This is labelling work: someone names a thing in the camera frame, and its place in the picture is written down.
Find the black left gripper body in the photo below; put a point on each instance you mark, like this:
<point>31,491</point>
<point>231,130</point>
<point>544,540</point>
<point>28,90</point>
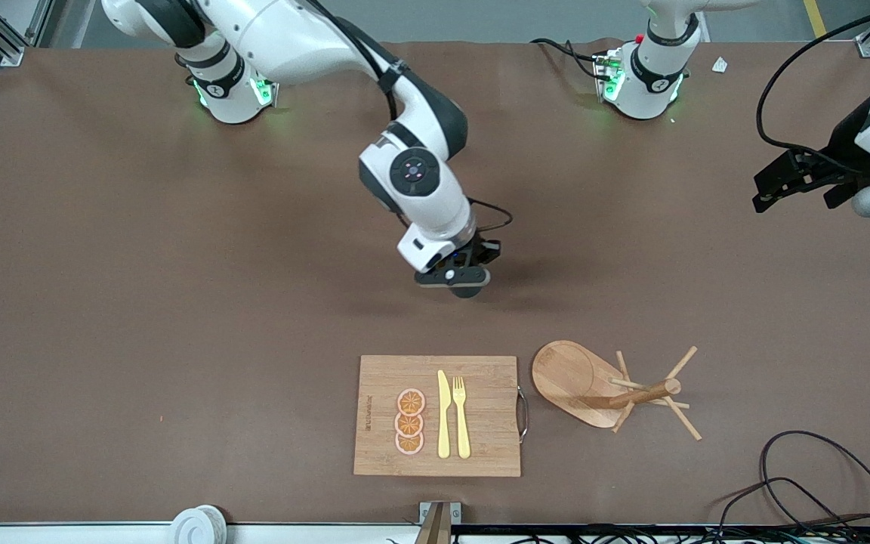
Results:
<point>844,142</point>

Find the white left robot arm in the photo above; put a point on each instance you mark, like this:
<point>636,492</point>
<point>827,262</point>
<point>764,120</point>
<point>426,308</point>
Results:
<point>650,91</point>

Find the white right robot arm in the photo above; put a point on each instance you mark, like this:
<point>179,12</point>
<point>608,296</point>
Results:
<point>291,38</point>

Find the wooden cup rack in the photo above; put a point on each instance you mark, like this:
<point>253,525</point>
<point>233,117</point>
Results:
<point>563,374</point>

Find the bamboo cutting board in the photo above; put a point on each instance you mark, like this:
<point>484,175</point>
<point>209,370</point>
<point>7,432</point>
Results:
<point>480,378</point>

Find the small white paper scrap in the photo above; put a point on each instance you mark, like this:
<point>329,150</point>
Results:
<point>720,65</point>

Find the orange slice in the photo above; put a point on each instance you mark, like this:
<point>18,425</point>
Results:
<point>411,402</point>

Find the yellow plastic knife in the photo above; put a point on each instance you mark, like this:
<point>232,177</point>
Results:
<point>444,423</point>

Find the yellow plastic fork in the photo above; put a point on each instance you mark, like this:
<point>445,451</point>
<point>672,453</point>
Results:
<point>462,431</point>

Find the brown table mat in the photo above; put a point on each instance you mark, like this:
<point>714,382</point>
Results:
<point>178,302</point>

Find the white tape roll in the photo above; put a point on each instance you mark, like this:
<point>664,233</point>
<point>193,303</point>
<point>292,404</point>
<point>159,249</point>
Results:
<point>197,525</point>

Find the grey metal bracket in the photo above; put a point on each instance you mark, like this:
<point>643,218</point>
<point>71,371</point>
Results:
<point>439,521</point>

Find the white table edge rail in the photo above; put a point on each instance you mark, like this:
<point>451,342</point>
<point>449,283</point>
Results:
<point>65,533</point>

